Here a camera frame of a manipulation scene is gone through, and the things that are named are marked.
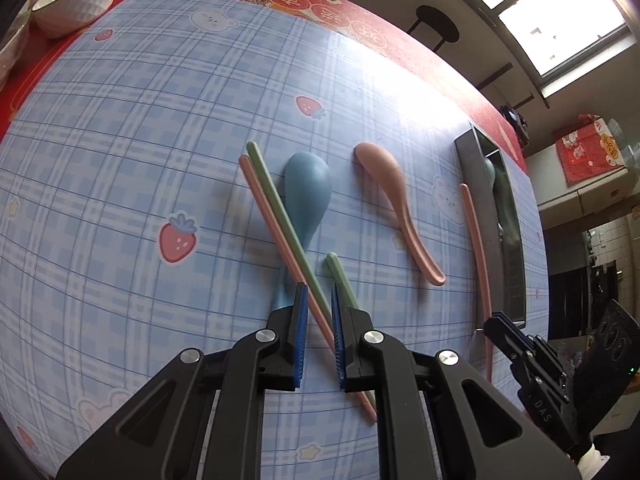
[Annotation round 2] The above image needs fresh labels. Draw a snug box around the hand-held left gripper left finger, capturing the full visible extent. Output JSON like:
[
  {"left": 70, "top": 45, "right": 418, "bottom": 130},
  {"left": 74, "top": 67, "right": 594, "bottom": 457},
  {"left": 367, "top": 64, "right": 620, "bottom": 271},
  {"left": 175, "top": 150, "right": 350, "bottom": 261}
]
[{"left": 55, "top": 282, "right": 308, "bottom": 480}]

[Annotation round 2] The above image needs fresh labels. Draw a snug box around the blue spoon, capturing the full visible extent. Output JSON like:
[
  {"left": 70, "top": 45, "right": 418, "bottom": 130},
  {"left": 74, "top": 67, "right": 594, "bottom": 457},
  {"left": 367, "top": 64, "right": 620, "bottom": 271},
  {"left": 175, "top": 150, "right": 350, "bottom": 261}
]
[{"left": 272, "top": 152, "right": 332, "bottom": 311}]

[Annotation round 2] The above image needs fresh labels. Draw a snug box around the red printed cloth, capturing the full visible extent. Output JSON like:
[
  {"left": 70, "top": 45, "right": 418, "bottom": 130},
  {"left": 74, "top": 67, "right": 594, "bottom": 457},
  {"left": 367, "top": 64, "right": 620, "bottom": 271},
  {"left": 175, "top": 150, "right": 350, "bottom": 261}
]
[{"left": 552, "top": 115, "right": 628, "bottom": 186}]

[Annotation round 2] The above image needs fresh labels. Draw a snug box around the silver pressure cooker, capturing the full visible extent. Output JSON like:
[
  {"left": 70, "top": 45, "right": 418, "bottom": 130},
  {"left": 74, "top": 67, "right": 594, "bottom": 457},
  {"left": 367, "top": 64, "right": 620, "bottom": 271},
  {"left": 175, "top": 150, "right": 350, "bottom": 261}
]
[{"left": 502, "top": 105, "right": 531, "bottom": 146}]

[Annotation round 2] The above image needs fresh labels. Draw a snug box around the black round stool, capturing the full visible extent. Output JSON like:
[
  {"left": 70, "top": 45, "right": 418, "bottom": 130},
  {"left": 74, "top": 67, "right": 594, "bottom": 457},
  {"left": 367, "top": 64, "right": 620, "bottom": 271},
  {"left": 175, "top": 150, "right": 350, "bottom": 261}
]
[{"left": 407, "top": 5, "right": 460, "bottom": 53}]

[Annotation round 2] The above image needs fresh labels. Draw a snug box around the red printed tablecloth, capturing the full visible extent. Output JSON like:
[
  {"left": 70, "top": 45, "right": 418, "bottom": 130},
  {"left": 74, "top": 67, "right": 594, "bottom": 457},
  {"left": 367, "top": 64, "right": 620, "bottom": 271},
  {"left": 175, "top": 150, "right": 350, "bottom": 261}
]
[{"left": 0, "top": 0, "right": 528, "bottom": 171}]

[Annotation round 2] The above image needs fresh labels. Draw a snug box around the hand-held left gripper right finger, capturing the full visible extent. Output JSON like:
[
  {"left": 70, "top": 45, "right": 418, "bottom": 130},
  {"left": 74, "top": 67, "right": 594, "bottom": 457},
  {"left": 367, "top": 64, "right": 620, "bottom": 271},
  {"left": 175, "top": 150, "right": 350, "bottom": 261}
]
[{"left": 330, "top": 287, "right": 583, "bottom": 480}]

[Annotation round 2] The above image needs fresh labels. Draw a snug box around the green chopstick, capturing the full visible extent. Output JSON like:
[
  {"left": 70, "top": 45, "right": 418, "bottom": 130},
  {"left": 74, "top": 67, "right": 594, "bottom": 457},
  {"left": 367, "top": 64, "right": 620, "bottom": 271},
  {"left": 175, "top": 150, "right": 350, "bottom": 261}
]
[
  {"left": 246, "top": 141, "right": 346, "bottom": 321},
  {"left": 324, "top": 252, "right": 361, "bottom": 311}
]

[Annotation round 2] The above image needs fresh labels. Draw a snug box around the pink spoon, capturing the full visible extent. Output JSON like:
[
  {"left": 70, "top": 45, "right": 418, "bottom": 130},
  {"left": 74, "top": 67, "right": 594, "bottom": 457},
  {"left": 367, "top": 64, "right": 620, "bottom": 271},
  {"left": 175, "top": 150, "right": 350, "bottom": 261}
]
[{"left": 354, "top": 142, "right": 447, "bottom": 287}]

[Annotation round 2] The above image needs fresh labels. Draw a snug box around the green spoon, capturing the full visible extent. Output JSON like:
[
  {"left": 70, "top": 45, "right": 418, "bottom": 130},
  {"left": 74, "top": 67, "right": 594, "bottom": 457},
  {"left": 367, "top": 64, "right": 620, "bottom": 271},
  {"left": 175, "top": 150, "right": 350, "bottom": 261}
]
[{"left": 482, "top": 157, "right": 521, "bottom": 241}]

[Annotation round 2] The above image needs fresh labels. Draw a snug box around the window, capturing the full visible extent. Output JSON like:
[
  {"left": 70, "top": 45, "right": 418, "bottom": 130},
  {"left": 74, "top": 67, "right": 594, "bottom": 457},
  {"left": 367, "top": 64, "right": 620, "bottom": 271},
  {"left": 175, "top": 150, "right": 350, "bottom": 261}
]
[{"left": 492, "top": 0, "right": 631, "bottom": 96}]

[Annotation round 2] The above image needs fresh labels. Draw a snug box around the stainless steel utensil tray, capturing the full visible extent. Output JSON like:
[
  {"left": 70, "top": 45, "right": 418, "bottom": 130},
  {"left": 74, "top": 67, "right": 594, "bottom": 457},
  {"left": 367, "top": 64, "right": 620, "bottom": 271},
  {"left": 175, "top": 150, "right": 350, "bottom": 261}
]
[{"left": 454, "top": 125, "right": 527, "bottom": 323}]

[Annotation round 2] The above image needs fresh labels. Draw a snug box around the pink chopstick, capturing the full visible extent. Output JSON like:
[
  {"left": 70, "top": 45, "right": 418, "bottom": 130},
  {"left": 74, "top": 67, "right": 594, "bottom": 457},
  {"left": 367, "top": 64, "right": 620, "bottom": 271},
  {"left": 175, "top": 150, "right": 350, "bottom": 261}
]
[
  {"left": 459, "top": 183, "right": 496, "bottom": 383},
  {"left": 239, "top": 154, "right": 378, "bottom": 426}
]

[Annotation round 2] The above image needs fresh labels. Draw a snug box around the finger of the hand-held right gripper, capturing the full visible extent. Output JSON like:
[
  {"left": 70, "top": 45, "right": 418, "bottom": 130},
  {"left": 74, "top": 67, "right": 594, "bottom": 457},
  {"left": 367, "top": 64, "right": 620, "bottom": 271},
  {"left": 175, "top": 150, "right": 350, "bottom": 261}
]
[
  {"left": 483, "top": 311, "right": 524, "bottom": 361},
  {"left": 500, "top": 312, "right": 543, "bottom": 356}
]

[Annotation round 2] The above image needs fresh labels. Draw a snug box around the wooden folding chair frame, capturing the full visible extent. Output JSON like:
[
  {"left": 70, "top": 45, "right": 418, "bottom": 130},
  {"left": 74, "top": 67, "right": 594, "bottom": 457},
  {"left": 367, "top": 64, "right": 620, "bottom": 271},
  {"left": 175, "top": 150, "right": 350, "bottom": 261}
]
[{"left": 475, "top": 62, "right": 551, "bottom": 111}]

